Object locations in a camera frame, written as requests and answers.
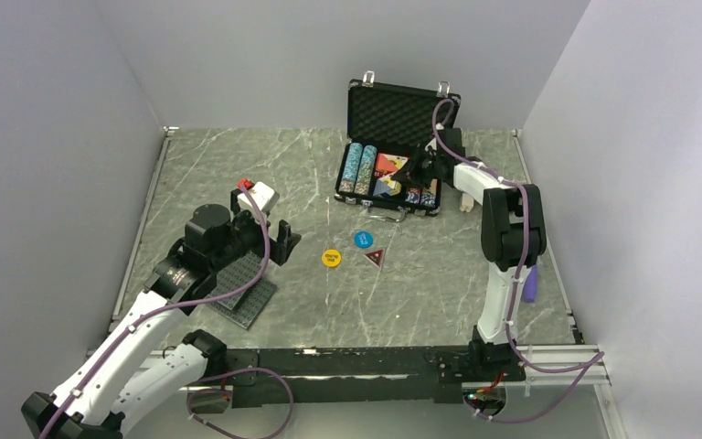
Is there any black poker chip case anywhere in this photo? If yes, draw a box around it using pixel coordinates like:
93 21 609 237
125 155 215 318
334 70 461 221

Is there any blue and grey chip stack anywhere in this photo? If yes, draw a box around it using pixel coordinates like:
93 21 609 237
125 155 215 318
338 143 364 192

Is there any red backed card deck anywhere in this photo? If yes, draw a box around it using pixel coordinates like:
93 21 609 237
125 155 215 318
374 153 409 178

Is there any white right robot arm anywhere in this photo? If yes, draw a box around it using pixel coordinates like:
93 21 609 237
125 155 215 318
393 123 547 380

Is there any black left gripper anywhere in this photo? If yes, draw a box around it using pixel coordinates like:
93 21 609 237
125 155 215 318
210 189 301 272

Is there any colourful toy brick figure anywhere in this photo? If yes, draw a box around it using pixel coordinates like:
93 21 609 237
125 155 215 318
460 193 475 213

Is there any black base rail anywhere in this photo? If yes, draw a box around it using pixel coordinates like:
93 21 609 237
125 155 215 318
75 345 610 408

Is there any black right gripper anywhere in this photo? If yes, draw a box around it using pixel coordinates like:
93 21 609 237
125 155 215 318
391 145 443 190

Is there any large dark grey baseplate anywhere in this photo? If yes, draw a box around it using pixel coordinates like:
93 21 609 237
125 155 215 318
209 252 261 297

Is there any black triangular all-in marker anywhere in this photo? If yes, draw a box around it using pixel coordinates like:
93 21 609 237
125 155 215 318
364 249 385 269

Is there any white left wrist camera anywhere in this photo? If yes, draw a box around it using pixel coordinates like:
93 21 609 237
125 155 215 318
236 178 280 216

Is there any lower dark grey baseplate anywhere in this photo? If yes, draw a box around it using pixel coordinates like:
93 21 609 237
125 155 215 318
208 280 277 330

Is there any purple red blue chip stack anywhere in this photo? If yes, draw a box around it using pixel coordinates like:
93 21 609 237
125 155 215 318
405 187 421 205

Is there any purple toy microphone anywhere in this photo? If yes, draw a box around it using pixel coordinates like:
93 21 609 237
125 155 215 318
522 265 538 303

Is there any yellow and blue chip stack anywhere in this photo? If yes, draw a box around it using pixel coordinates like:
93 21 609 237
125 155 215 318
420 188 437 209

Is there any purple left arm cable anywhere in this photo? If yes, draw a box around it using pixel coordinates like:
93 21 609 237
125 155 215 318
36 186 294 439

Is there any blue small blind button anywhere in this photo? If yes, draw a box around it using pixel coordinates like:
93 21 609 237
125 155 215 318
354 230 374 249

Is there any green and grey chip stack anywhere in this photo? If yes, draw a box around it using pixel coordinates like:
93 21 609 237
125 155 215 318
354 145 378 196

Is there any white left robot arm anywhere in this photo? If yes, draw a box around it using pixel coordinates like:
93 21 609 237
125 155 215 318
21 179 301 438

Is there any yellow big blind button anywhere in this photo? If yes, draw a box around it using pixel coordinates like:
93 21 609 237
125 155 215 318
321 249 342 268

